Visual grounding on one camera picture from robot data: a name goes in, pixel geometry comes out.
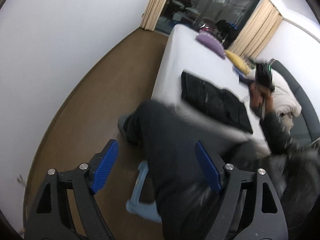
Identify black denim pants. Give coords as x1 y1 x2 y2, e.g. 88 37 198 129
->
181 72 253 134

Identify person's dark sleeved forearm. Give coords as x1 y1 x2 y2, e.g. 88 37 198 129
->
259 112 299 155

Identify person's right hand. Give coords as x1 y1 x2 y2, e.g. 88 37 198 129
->
249 82 273 119

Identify yellow cushion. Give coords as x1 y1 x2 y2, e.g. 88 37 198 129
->
224 50 251 75

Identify white bolster pillow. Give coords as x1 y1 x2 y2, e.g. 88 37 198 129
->
272 69 302 118

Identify right beige curtain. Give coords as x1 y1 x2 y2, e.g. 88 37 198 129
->
228 0 283 59

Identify beige curtain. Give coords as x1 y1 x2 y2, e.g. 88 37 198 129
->
228 0 283 59
139 0 167 31

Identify purple cushion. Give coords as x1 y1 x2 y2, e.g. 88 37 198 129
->
196 33 226 60

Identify person's dark trousers legs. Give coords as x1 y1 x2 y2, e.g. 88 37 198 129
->
118 100 258 239

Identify light blue slipper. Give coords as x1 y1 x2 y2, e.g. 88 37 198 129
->
126 161 162 223

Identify white bed mattress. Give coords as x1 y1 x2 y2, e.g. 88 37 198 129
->
151 24 270 155

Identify dark grey headboard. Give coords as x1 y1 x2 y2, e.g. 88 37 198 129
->
269 59 319 145

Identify dark glass window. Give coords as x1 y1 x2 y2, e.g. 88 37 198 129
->
156 0 260 49

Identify left beige curtain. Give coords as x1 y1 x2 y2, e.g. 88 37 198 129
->
139 0 167 31

